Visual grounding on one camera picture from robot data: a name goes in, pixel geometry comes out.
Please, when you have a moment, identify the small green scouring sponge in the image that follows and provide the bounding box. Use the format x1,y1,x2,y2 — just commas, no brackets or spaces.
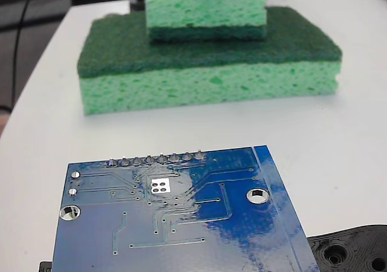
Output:
144,0,268,42

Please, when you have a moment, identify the large green scouring sponge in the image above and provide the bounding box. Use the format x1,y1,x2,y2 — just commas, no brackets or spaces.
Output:
77,6,344,116

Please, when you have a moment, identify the thin black cable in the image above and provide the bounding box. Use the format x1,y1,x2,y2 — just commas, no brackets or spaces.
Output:
11,0,43,109

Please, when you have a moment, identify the blue printed circuit board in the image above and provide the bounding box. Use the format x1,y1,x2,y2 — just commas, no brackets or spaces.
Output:
50,145,321,272

